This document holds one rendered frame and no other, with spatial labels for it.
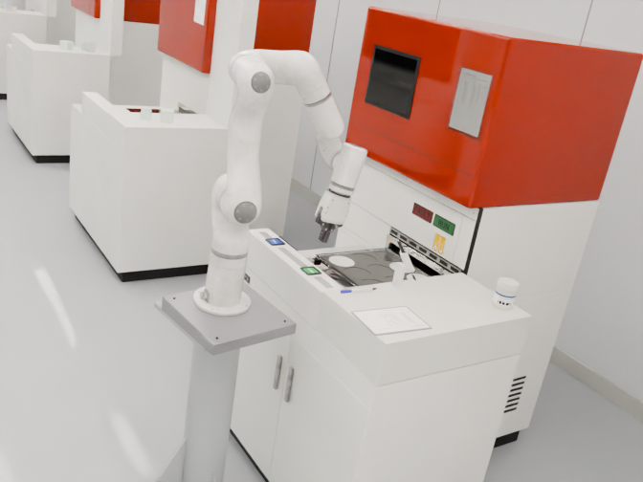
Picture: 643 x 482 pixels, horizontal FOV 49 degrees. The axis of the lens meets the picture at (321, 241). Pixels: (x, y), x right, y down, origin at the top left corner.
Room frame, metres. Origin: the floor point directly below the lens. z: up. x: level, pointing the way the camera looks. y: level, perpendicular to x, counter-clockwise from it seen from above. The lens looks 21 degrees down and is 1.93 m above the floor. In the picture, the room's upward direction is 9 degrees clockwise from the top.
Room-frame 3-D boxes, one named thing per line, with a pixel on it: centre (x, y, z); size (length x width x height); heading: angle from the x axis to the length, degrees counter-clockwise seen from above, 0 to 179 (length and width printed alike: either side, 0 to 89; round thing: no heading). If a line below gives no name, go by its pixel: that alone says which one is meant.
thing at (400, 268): (2.22, -0.29, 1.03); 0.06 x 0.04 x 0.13; 126
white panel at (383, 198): (2.77, -0.31, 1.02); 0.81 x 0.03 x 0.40; 36
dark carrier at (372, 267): (2.48, -0.24, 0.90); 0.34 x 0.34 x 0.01; 36
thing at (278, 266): (2.32, 0.09, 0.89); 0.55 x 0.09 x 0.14; 36
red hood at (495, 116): (2.95, -0.57, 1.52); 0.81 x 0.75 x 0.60; 36
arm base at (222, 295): (2.07, 0.29, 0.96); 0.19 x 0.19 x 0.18
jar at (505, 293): (2.19, -0.64, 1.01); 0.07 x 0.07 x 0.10
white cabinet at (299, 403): (2.36, -0.20, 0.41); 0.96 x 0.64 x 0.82; 36
